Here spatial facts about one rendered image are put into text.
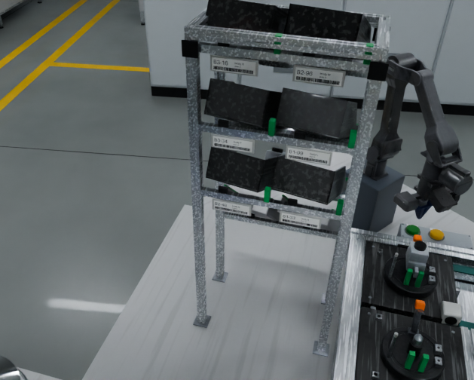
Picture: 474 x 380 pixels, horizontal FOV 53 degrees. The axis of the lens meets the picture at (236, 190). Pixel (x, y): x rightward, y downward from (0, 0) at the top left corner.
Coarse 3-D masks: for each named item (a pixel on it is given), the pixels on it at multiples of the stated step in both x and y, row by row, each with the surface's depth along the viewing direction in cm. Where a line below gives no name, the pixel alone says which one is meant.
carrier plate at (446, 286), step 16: (368, 256) 137; (384, 256) 137; (432, 256) 137; (448, 256) 137; (368, 272) 132; (448, 272) 132; (368, 288) 127; (384, 288) 127; (448, 288) 128; (368, 304) 123; (384, 304) 123; (400, 304) 123; (432, 304) 123; (432, 320) 121
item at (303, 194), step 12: (276, 168) 104; (288, 168) 103; (300, 168) 102; (312, 168) 101; (324, 168) 100; (276, 180) 105; (288, 180) 104; (300, 180) 103; (312, 180) 102; (324, 180) 101; (336, 180) 104; (288, 192) 104; (300, 192) 103; (312, 192) 102; (324, 192) 101; (336, 192) 108
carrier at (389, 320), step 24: (360, 312) 122; (384, 312) 121; (360, 336) 115; (384, 336) 113; (408, 336) 113; (432, 336) 115; (456, 336) 115; (360, 360) 109; (384, 360) 108; (408, 360) 104; (432, 360) 108; (456, 360) 110
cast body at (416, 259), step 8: (408, 248) 126; (416, 248) 123; (424, 248) 122; (408, 256) 124; (416, 256) 122; (424, 256) 122; (408, 264) 124; (416, 264) 123; (424, 264) 123; (416, 272) 122
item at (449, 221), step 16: (336, 160) 198; (240, 192) 179; (256, 192) 179; (272, 192) 179; (400, 192) 181; (416, 192) 181; (208, 208) 171; (256, 208) 171; (400, 208) 173; (432, 208) 173; (416, 224) 166; (432, 224) 166; (448, 224) 166; (464, 224) 166
